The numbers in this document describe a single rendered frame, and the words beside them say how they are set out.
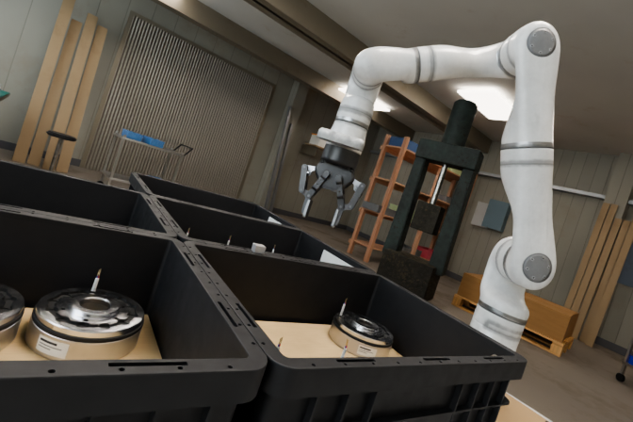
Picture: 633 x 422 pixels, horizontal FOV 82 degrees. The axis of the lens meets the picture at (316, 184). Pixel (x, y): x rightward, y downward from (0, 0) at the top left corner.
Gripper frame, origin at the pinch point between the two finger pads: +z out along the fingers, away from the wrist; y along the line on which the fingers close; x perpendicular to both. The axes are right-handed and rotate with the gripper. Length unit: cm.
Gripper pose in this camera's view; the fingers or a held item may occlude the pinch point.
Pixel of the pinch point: (320, 215)
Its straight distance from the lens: 75.3
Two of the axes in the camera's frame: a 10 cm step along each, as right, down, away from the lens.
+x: -2.0, -0.6, -9.8
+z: -3.2, 9.5, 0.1
